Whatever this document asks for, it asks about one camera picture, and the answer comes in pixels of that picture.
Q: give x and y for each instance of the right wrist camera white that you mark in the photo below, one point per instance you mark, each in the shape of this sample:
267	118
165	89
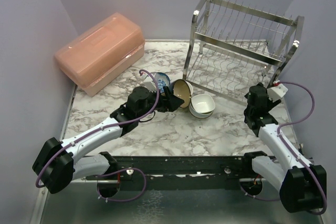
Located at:
277	91

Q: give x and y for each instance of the white grey bottom bowl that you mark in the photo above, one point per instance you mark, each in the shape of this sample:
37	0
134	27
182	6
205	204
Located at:
197	114

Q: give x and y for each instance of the pink plastic storage box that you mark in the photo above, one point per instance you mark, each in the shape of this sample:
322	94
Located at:
102	53

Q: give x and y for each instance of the white orange bowl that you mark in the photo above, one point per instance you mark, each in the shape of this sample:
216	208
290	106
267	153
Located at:
182	90

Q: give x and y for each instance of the blue white patterned bowl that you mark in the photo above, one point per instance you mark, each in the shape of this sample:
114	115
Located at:
162	80

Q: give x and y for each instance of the lime green white bowl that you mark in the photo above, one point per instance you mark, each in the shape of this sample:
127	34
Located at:
203	103

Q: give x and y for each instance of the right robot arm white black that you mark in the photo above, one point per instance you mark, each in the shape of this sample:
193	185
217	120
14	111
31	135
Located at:
286	153

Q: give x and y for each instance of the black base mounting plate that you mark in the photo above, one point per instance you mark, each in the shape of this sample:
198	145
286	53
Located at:
142	173

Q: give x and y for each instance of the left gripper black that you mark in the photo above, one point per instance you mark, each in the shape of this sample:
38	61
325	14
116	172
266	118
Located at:
173	102

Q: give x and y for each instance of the stainless steel dish rack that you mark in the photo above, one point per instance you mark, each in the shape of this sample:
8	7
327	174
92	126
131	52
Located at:
233	47

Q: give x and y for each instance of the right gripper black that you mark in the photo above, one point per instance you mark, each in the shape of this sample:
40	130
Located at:
271	105

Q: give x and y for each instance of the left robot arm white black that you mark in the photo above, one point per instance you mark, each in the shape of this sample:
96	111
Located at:
84	145

